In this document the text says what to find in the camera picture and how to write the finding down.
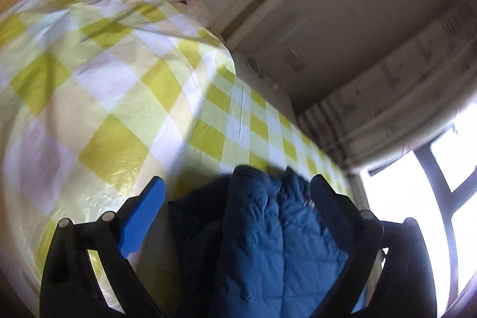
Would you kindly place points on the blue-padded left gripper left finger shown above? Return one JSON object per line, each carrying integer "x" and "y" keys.
{"x": 69, "y": 287}

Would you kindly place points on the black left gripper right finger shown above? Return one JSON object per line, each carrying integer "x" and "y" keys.
{"x": 405, "y": 287}

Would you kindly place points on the blue quilted down jacket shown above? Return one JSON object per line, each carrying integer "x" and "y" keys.
{"x": 251, "y": 244}

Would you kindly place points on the boat-print striped curtain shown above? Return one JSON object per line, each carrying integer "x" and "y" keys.
{"x": 403, "y": 100}

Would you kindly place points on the yellow white checkered bedsheet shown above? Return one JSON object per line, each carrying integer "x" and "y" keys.
{"x": 99, "y": 96}

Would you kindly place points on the white bedside table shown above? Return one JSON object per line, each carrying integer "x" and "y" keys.
{"x": 265, "y": 86}

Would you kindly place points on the peach patterned pillow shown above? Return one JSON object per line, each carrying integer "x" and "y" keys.
{"x": 199, "y": 11}

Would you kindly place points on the window frame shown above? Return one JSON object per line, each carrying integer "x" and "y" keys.
{"x": 436, "y": 186}

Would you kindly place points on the wall socket panel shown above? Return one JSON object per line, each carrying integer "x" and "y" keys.
{"x": 293, "y": 60}

